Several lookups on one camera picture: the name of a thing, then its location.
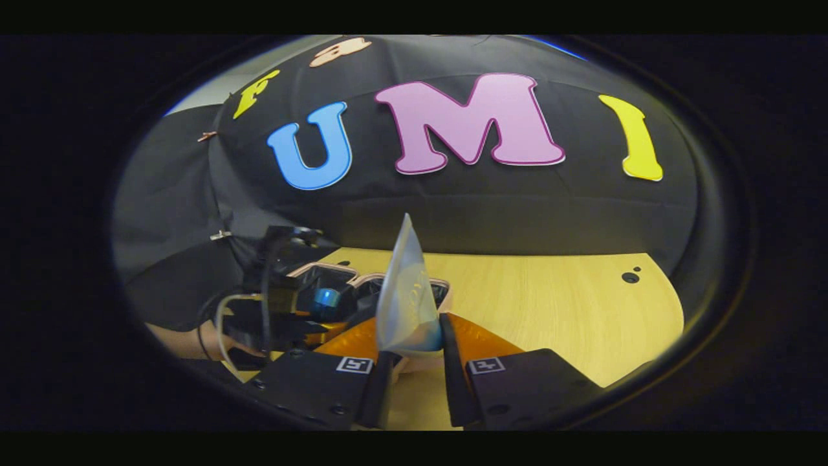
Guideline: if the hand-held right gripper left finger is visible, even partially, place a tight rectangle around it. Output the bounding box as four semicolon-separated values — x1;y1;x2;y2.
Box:
249;317;402;430

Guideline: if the black backdrop cloth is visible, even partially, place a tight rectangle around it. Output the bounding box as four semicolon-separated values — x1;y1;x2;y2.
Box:
111;36;703;332

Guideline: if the clear skin care sachet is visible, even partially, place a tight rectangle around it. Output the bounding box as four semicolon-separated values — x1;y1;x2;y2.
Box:
375;213;445;357

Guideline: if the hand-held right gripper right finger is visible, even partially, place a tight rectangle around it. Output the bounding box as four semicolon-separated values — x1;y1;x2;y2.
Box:
440;313;606;430

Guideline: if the pink hard-shell suitcase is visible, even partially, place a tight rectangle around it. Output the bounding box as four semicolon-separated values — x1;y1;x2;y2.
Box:
288;261;453;374

